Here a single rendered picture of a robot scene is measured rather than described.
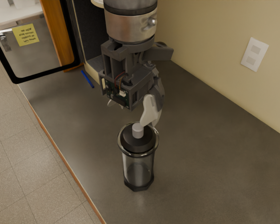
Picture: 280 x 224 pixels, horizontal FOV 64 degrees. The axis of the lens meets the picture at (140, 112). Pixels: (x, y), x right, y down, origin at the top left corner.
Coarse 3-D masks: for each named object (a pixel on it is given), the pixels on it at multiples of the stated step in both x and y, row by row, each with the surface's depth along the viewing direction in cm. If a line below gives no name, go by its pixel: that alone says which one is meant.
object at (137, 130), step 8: (128, 128) 57; (136, 128) 54; (144, 128) 57; (120, 136) 57; (128, 136) 56; (136, 136) 55; (144, 136) 56; (152, 136) 56; (128, 144) 54; (136, 144) 54; (144, 144) 54; (152, 144) 55
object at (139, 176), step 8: (152, 128) 59; (120, 144) 56; (128, 152) 54; (136, 152) 54; (144, 152) 54; (128, 160) 59; (136, 160) 57; (144, 160) 58; (128, 168) 62; (136, 168) 60; (144, 168) 61; (128, 176) 66; (136, 176) 64; (144, 176) 65; (136, 184) 68; (144, 184) 69
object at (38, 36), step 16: (0, 0) 75; (16, 0) 77; (32, 0) 80; (48, 0) 82; (0, 16) 78; (16, 16) 81; (32, 16) 83; (48, 16) 86; (0, 32) 82; (16, 32) 84; (32, 32) 87; (48, 32) 90; (64, 32) 93; (16, 48) 88; (32, 48) 91; (48, 48) 94; (64, 48) 98; (16, 64) 92; (32, 64) 95; (48, 64) 99; (64, 64) 103
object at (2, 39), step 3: (0, 36) 82; (3, 36) 82; (0, 39) 82; (3, 39) 82; (6, 39) 82; (3, 42) 82; (6, 42) 83; (3, 45) 83; (6, 45) 84; (9, 45) 85; (6, 48) 85; (9, 48) 85; (6, 51) 85
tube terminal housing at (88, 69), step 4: (72, 0) 85; (76, 20) 91; (84, 56) 103; (84, 64) 109; (88, 64) 104; (88, 68) 107; (92, 68) 102; (88, 72) 109; (92, 72) 105; (96, 72) 100; (92, 76) 107; (96, 76) 103; (96, 80) 105; (104, 84) 99
